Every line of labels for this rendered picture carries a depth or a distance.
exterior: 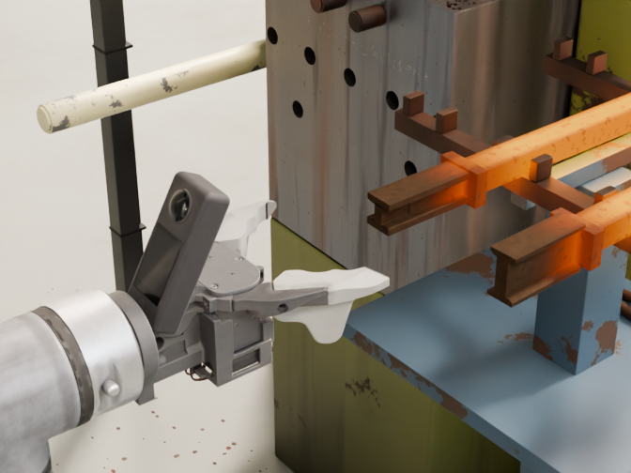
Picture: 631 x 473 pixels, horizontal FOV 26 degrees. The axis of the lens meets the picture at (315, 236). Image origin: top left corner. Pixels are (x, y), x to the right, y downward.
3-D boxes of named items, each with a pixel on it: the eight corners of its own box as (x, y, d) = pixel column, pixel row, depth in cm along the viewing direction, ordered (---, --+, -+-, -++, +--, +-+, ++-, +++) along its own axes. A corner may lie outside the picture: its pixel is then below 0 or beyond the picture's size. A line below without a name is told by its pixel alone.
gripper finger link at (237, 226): (242, 246, 119) (206, 303, 111) (240, 186, 116) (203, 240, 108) (277, 251, 118) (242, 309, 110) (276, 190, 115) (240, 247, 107)
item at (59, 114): (53, 143, 198) (49, 110, 195) (36, 129, 202) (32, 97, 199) (297, 67, 221) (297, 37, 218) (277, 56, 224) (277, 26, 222)
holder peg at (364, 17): (361, 36, 165) (361, 15, 164) (346, 29, 167) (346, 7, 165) (386, 28, 167) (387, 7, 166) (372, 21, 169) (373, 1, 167)
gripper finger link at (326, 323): (387, 328, 108) (269, 330, 108) (389, 266, 105) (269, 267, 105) (390, 352, 105) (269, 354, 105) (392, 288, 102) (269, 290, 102)
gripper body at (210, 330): (226, 317, 112) (98, 371, 106) (223, 227, 108) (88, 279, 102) (282, 361, 107) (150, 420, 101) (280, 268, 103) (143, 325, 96)
